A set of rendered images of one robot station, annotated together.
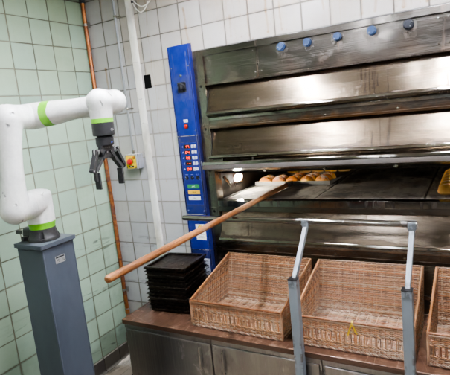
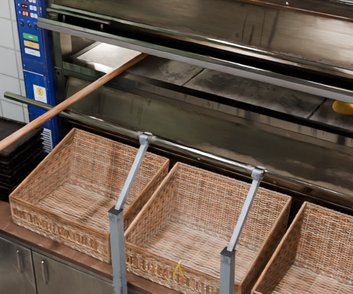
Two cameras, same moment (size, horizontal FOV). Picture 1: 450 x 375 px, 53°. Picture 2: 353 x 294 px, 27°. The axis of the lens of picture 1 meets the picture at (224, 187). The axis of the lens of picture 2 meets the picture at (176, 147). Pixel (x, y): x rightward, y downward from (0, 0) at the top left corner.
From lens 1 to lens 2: 108 cm
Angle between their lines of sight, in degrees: 22
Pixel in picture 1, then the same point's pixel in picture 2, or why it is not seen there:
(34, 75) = not seen: outside the picture
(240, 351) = (62, 265)
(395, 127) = (281, 27)
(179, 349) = not seen: outside the picture
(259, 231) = (112, 112)
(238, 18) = not seen: outside the picture
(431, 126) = (322, 38)
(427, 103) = (321, 7)
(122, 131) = not seen: outside the picture
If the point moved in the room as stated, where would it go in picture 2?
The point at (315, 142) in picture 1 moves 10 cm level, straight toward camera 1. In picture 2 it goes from (183, 20) to (177, 30)
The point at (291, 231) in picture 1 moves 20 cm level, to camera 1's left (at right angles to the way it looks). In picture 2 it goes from (149, 120) to (104, 120)
